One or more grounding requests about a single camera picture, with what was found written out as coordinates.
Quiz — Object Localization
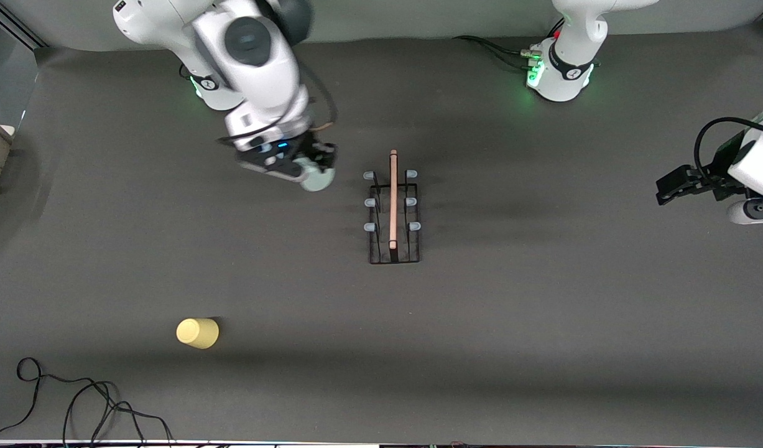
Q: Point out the pale green plastic cup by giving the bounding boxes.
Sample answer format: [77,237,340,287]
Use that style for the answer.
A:
[299,157,336,192]

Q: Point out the black wire cup holder rack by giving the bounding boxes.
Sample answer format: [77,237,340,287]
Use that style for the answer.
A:
[363,149,421,265]

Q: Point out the yellow plastic cup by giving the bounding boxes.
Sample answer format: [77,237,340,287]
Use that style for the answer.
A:
[177,318,220,349]

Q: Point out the dark grey table mat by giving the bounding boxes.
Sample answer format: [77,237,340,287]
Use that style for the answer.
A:
[0,25,763,444]

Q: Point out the black left arm base cable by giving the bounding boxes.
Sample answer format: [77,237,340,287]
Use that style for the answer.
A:
[453,34,539,72]

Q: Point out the black loose cable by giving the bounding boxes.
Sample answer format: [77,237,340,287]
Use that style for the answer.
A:
[0,357,173,446]

